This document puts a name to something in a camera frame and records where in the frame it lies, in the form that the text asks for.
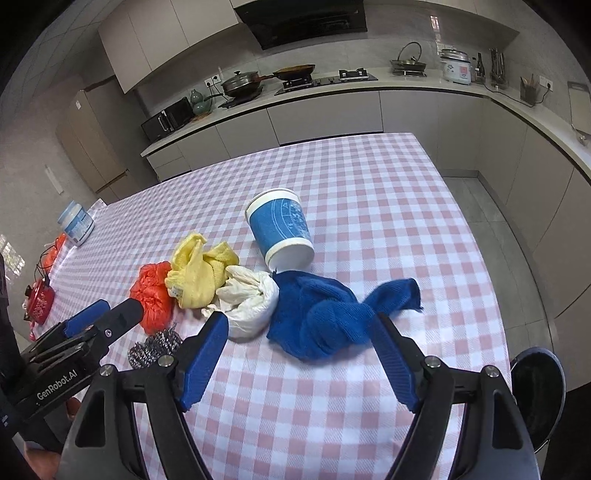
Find black induction cooker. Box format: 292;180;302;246
217;95;264;109

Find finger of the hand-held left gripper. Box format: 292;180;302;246
88;298;145;365
21;299;112;356

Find metal utensil holder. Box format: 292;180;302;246
488;47;509;89

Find red gift bag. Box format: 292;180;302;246
23;279;55;324

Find blue paper cup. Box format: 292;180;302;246
245;188;315;272

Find white rice cooker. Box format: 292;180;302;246
438;47;472;86

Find black microwave oven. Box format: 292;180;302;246
141;97;194;143

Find dark chopstick holder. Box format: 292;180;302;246
519;74;542;106

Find black wok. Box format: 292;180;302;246
272;64;317;80

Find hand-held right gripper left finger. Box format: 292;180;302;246
67;311;230;480

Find metal pot with arched handle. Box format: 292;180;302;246
390;41;428;75

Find blue cloth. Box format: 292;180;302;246
267;271;424;361

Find black range hood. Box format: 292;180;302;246
233;0;369;51

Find white cloth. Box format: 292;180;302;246
201;264;280;342

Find lower kitchen cabinets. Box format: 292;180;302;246
145;88;591;370

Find black pan with glass lid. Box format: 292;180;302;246
221;71;273;99

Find orange plastic bag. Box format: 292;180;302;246
129;261;176;335

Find white jar with blue label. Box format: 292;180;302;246
58;200;95;247

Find black plastic bucket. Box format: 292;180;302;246
510;347;568;455

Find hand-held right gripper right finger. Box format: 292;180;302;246
369;314;541;480

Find beige refrigerator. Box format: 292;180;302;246
55;76;130;204

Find orange red bag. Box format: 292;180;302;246
44;233;70;268

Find pink checked tablecloth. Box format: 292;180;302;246
28;132;513;480

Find steel wool scrubber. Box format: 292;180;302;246
127;323;184;370

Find yellow cloth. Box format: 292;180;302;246
165;232;239;310

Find kitchen cabinets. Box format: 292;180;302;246
145;88;591;370
98;0;520;95

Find person's left hand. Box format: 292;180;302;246
21;397;81;480

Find grey cutting board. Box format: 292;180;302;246
567;80;591;130

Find black gas stove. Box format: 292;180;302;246
276;68;379;96

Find upper kitchen cabinets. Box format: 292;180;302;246
98;0;520;95

